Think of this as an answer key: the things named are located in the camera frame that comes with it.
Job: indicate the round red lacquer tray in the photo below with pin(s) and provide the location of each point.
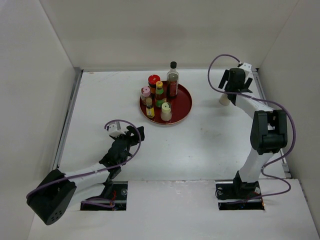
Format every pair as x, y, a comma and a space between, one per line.
180, 107

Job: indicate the tall soy sauce bottle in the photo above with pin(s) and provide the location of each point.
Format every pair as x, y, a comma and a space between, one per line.
172, 80

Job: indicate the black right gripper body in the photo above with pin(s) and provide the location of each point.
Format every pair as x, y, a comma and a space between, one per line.
227, 86

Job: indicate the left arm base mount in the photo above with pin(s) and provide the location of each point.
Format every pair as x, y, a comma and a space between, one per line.
112, 198

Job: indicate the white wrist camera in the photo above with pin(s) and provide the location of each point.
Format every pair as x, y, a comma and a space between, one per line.
114, 129
246, 67

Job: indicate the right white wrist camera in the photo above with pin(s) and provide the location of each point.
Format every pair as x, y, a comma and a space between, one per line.
246, 67

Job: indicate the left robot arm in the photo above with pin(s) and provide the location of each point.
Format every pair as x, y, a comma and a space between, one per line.
60, 190

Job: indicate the small oil bottle cork cap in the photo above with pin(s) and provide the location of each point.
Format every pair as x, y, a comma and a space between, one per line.
150, 113

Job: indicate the red-lid chili sauce jar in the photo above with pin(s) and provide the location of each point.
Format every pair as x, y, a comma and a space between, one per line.
152, 80

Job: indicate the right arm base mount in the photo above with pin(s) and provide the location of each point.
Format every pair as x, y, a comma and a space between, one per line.
235, 198

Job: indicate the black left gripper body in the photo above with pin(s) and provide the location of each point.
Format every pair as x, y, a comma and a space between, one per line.
130, 140

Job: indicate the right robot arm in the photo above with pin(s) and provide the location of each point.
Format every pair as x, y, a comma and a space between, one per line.
268, 134

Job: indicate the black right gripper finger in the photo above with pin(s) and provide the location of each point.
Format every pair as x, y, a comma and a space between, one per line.
224, 79
248, 82

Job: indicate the black-top glass grinder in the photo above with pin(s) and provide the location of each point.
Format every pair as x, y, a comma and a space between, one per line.
223, 100

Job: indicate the pink-cap spice jar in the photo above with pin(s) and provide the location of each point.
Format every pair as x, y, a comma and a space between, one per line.
145, 94

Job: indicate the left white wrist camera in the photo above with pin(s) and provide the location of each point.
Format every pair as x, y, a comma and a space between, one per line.
114, 129

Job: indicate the white bottle cream cap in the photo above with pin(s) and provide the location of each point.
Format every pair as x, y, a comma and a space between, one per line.
166, 112

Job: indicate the chili sauce bottle yellow cap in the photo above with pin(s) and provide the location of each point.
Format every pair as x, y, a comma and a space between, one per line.
159, 94

